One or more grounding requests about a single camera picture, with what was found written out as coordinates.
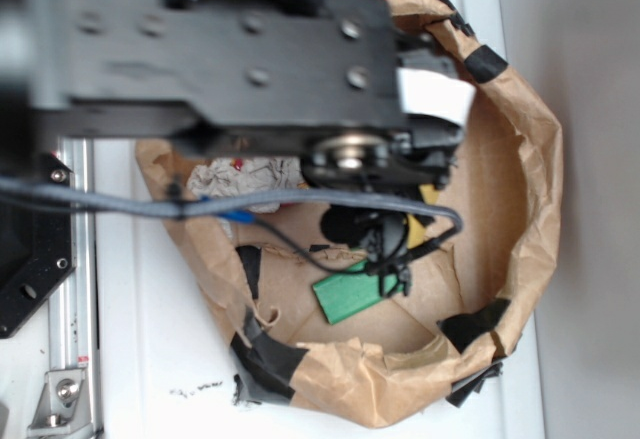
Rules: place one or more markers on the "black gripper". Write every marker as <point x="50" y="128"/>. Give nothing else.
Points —
<point x="381" y="234"/>

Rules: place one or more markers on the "green rectangular block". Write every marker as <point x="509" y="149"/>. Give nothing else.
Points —
<point x="355" y="289"/>

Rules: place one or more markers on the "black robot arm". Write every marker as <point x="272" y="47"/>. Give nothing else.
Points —
<point x="370" y="112"/>

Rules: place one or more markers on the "yellow sponge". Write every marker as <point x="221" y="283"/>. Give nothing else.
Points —
<point x="417" y="227"/>

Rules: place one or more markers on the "brown paper bag bin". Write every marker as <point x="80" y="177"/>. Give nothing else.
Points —
<point x="470" y="299"/>

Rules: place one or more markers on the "white tray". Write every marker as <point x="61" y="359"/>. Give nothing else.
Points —
<point x="166" y="372"/>

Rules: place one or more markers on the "red yellow green rope toy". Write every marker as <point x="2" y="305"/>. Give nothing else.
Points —
<point x="237" y="164"/>

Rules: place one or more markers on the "aluminium extrusion rail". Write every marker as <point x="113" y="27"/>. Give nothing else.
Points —
<point x="73" y="323"/>

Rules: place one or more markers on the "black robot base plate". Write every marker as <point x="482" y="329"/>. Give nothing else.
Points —
<point x="36" y="257"/>

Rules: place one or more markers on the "metal corner bracket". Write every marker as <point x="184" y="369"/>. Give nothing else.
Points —
<point x="64" y="405"/>

